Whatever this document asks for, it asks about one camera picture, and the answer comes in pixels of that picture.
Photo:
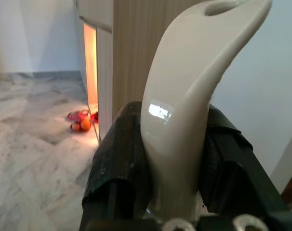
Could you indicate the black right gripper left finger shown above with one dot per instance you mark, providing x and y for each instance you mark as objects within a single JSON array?
[{"x": 117, "y": 156}]

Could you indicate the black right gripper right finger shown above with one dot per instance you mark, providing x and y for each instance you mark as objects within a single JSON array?
[{"x": 232, "y": 173}]

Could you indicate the red packet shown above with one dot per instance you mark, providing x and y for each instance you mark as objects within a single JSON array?
[{"x": 94, "y": 116}]

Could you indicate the small orange fruit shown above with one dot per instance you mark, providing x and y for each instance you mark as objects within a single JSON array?
[{"x": 75, "y": 126}]

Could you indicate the beige fluted cabinet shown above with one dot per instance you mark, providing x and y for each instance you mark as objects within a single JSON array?
[{"x": 126, "y": 60}]

